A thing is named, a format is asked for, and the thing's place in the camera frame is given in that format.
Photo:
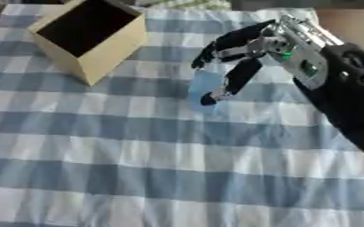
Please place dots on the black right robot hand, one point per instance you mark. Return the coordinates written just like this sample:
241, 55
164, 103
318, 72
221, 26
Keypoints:
240, 40

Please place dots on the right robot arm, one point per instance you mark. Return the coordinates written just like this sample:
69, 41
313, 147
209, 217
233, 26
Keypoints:
340, 79

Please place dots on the tan cardboard box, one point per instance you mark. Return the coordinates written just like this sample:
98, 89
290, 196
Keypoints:
89, 41

